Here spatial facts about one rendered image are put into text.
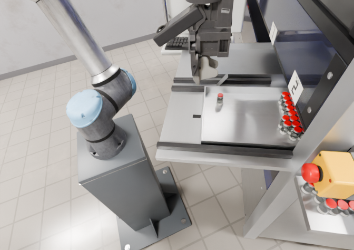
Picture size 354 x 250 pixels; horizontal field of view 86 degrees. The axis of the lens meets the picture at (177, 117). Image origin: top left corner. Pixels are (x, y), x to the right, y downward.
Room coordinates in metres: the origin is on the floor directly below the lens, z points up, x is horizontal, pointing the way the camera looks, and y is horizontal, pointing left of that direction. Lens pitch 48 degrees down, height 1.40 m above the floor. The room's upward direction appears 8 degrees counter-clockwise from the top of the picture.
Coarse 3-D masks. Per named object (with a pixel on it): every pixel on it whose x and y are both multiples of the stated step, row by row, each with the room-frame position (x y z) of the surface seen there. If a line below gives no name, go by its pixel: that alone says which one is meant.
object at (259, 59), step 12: (240, 48) 0.87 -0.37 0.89; (252, 48) 0.85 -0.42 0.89; (264, 48) 0.84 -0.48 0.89; (228, 60) 0.79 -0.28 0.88; (240, 60) 0.77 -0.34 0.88; (252, 60) 0.76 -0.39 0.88; (264, 60) 0.74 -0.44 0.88; (276, 60) 0.73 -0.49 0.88; (228, 72) 0.69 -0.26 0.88; (240, 72) 0.68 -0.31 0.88; (252, 72) 0.67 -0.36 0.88; (264, 72) 0.65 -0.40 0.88; (276, 72) 0.64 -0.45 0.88
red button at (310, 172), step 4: (304, 164) 0.17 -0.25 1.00; (308, 164) 0.17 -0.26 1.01; (312, 164) 0.16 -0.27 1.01; (304, 168) 0.16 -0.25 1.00; (308, 168) 0.16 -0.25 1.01; (312, 168) 0.15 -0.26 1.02; (316, 168) 0.15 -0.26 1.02; (304, 172) 0.15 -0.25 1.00; (308, 172) 0.15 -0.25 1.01; (312, 172) 0.15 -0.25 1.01; (316, 172) 0.15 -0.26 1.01; (304, 176) 0.15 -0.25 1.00; (308, 176) 0.14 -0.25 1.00; (312, 176) 0.14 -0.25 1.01; (316, 176) 0.14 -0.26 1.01; (308, 180) 0.14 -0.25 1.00; (312, 180) 0.14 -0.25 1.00; (316, 180) 0.13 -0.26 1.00
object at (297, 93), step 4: (292, 76) 0.43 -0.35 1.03; (296, 76) 0.41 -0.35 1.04; (292, 80) 0.42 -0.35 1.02; (292, 84) 0.41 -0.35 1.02; (296, 84) 0.39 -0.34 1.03; (300, 84) 0.37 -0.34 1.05; (300, 88) 0.36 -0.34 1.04; (296, 92) 0.37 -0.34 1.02; (300, 92) 0.35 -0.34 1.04; (292, 96) 0.38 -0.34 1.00; (296, 96) 0.36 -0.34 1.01; (296, 100) 0.35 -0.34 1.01
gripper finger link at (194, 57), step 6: (192, 42) 0.37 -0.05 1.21; (192, 48) 0.36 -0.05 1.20; (192, 54) 0.35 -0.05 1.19; (198, 54) 0.36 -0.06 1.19; (192, 60) 0.35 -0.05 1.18; (198, 60) 0.35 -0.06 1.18; (192, 66) 0.35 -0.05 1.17; (198, 66) 0.36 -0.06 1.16; (192, 72) 0.36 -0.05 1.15; (198, 72) 0.36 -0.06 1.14
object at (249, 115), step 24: (216, 96) 0.55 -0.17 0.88; (240, 96) 0.53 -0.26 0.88; (264, 96) 0.51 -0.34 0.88; (216, 120) 0.43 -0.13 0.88; (240, 120) 0.41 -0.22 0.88; (264, 120) 0.40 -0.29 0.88; (216, 144) 0.32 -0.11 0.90; (240, 144) 0.30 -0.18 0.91; (264, 144) 0.29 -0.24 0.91; (288, 144) 0.29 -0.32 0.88
